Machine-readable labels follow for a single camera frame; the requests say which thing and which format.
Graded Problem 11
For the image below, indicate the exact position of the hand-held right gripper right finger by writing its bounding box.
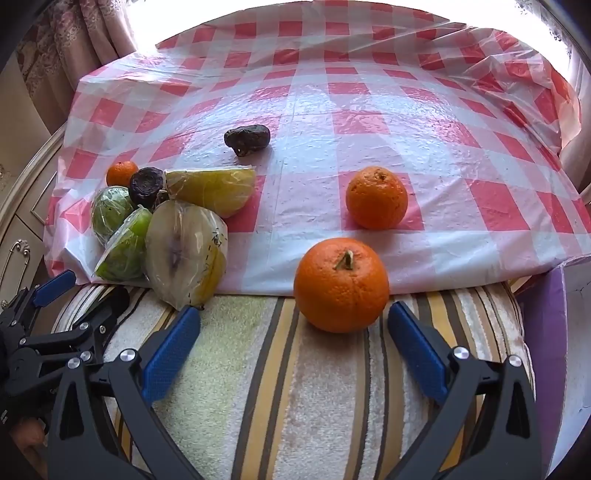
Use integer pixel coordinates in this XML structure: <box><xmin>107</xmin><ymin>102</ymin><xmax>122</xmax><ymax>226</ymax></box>
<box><xmin>383</xmin><ymin>301</ymin><xmax>544</xmax><ymax>480</ymax></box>

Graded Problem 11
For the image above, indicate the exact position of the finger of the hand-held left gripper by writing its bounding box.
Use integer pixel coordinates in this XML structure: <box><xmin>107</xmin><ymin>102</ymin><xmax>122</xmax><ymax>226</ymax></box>
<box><xmin>20</xmin><ymin>286</ymin><xmax>131</xmax><ymax>364</ymax></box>
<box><xmin>0</xmin><ymin>270</ymin><xmax>77</xmax><ymax>332</ymax></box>

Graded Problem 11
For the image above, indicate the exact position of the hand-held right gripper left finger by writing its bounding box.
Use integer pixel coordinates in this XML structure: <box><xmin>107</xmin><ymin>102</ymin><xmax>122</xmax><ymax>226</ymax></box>
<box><xmin>46</xmin><ymin>304</ymin><xmax>204</xmax><ymax>480</ymax></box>

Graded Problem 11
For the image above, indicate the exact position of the large orange with stem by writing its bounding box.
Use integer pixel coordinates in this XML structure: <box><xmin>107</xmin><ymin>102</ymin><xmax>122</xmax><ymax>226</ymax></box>
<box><xmin>294</xmin><ymin>237</ymin><xmax>391</xmax><ymax>334</ymax></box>

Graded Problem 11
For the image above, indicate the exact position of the purple cardboard box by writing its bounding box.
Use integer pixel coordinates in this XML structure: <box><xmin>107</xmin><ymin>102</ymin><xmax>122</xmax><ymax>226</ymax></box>
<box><xmin>513</xmin><ymin>258</ymin><xmax>591</xmax><ymax>476</ymax></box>

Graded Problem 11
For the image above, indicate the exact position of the medium orange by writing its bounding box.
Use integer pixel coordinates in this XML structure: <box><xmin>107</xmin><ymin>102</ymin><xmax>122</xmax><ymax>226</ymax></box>
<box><xmin>345</xmin><ymin>166</ymin><xmax>409</xmax><ymax>230</ymax></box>

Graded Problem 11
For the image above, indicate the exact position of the person's left hand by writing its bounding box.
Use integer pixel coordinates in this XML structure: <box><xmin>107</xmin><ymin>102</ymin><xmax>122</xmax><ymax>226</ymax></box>
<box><xmin>8</xmin><ymin>416</ymin><xmax>49</xmax><ymax>480</ymax></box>

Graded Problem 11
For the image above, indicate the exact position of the wrapped green fruit slice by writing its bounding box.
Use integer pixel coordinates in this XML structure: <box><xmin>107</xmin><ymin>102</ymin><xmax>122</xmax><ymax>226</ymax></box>
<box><xmin>93</xmin><ymin>207</ymin><xmax>153</xmax><ymax>282</ymax></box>

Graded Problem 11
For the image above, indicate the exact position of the cream carved cabinet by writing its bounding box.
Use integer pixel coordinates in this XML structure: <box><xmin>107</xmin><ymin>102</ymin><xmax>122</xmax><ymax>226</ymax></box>
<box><xmin>0</xmin><ymin>124</ymin><xmax>68</xmax><ymax>296</ymax></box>

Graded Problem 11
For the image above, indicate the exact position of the wrapped round green fruit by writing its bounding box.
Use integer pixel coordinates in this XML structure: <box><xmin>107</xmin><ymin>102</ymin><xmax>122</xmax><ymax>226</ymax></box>
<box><xmin>91</xmin><ymin>185</ymin><xmax>137</xmax><ymax>246</ymax></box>

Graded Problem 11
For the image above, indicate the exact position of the wrapped pale star fruit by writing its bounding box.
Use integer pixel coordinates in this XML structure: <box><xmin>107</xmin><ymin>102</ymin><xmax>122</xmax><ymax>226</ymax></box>
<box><xmin>144</xmin><ymin>200</ymin><xmax>229</xmax><ymax>311</ymax></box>

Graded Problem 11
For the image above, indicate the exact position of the striped plush blanket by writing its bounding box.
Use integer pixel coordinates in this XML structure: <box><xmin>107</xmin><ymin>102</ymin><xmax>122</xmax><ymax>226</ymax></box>
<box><xmin>51</xmin><ymin>277</ymin><xmax>536</xmax><ymax>480</ymax></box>

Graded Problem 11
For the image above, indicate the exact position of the small orange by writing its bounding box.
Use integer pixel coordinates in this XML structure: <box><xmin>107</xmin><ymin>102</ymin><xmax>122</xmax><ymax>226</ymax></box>
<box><xmin>106</xmin><ymin>160</ymin><xmax>139</xmax><ymax>188</ymax></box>

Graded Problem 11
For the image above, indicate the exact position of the dark round dried fruit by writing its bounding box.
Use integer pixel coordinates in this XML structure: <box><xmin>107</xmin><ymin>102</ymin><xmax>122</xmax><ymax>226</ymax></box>
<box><xmin>128</xmin><ymin>167</ymin><xmax>170</xmax><ymax>208</ymax></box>

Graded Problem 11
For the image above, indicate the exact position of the wrapped yellow fruit slice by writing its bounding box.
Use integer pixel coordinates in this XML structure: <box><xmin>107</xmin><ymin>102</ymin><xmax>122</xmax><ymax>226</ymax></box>
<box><xmin>164</xmin><ymin>167</ymin><xmax>257</xmax><ymax>219</ymax></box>

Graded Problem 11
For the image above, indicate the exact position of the dark wrinkled dried date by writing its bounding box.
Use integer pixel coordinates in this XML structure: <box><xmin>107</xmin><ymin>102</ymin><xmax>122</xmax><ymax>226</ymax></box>
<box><xmin>224</xmin><ymin>124</ymin><xmax>271</xmax><ymax>158</ymax></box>

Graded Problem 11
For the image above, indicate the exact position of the pink patterned heavy curtain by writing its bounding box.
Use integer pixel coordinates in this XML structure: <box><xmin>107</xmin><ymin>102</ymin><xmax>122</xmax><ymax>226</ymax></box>
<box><xmin>14</xmin><ymin>0</ymin><xmax>139</xmax><ymax>134</ymax></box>
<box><xmin>564</xmin><ymin>28</ymin><xmax>591</xmax><ymax>195</ymax></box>

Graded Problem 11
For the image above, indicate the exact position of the red checked plastic tablecloth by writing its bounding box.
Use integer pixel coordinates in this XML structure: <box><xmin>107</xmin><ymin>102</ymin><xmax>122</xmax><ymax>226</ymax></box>
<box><xmin>44</xmin><ymin>0</ymin><xmax>591</xmax><ymax>298</ymax></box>

